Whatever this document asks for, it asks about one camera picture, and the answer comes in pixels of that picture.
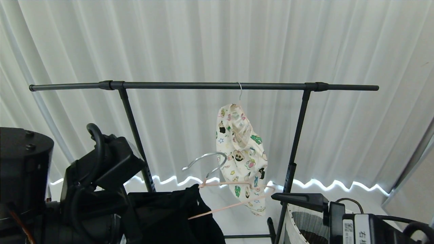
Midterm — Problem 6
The cream printed garment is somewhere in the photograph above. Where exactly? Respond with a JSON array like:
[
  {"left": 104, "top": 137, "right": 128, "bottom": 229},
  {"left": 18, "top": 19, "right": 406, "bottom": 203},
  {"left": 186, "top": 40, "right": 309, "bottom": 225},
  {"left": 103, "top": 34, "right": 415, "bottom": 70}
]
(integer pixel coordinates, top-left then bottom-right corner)
[{"left": 216, "top": 103, "right": 268, "bottom": 216}]

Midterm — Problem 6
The black garment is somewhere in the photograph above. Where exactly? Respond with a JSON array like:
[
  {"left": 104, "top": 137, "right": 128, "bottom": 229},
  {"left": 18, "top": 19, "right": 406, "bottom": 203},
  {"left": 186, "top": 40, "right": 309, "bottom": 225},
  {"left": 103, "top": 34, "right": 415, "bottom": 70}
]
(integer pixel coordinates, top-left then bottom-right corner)
[{"left": 122, "top": 184, "right": 226, "bottom": 244}]

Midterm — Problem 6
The white curtain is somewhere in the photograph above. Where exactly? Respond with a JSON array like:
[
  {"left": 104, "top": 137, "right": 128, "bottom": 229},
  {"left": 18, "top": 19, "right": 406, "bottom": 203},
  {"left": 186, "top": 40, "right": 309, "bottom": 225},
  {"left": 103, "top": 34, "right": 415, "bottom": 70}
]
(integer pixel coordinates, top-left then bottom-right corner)
[{"left": 0, "top": 0, "right": 434, "bottom": 195}]

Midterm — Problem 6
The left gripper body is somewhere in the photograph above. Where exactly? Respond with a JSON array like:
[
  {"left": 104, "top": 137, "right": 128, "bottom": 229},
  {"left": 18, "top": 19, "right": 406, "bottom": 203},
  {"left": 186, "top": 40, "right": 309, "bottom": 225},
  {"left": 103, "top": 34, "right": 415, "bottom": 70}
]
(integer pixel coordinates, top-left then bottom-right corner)
[{"left": 44, "top": 195, "right": 132, "bottom": 244}]

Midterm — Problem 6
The black clothes rack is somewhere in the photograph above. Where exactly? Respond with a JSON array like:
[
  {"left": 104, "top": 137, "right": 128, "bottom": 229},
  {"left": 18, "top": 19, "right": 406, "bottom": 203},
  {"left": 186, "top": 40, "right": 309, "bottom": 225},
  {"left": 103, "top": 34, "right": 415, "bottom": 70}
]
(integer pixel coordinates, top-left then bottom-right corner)
[{"left": 29, "top": 81, "right": 379, "bottom": 244}]

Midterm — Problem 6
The white laundry basket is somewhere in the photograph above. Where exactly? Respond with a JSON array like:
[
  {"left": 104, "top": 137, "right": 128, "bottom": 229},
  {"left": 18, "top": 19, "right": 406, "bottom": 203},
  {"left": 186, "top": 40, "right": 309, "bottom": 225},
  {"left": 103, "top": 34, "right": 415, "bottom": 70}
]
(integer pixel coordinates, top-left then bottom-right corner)
[{"left": 283, "top": 198, "right": 365, "bottom": 244}]

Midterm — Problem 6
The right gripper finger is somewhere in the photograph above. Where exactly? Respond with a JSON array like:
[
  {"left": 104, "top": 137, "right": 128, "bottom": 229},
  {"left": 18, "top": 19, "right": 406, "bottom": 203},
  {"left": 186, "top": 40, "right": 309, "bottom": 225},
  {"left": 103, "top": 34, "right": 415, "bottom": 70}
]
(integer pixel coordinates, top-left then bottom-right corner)
[{"left": 271, "top": 192, "right": 329, "bottom": 214}]

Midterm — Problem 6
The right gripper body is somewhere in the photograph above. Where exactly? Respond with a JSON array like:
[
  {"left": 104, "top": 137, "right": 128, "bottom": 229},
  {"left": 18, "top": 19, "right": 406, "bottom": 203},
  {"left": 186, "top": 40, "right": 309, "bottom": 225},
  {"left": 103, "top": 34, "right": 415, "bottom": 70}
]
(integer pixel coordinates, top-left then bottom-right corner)
[{"left": 322, "top": 201, "right": 346, "bottom": 244}]

